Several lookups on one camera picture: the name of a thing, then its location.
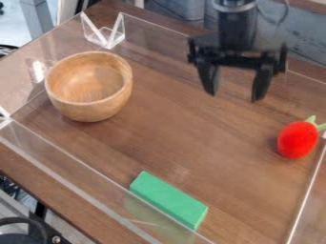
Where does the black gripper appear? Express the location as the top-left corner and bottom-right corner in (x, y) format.
(187, 9), (288, 102)

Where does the black cable lower left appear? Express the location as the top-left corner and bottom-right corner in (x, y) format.
(0, 216), (50, 244)

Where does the black clamp under table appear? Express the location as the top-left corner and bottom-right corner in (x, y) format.
(28, 203), (71, 244)

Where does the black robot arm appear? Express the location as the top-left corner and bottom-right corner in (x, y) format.
(187, 0), (288, 102)

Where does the red fruit with green leaf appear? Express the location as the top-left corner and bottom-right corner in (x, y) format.
(277, 115), (326, 159)

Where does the clear acrylic corner bracket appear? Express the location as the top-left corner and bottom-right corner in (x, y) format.
(80, 11), (125, 50)

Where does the wooden bowl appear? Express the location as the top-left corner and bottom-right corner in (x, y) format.
(44, 51), (133, 122)

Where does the green rectangular block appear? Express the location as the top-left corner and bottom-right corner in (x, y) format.
(130, 171), (209, 230)

